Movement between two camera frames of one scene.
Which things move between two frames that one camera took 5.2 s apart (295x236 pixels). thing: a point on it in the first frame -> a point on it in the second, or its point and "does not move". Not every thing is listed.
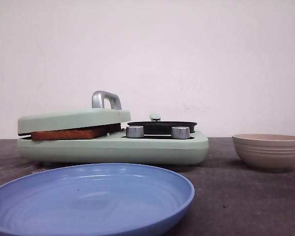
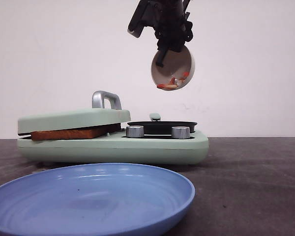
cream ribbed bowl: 273,152 -> 178,70
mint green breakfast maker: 116,150 does not move
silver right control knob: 180,132 does not move
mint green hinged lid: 84,118 does not move
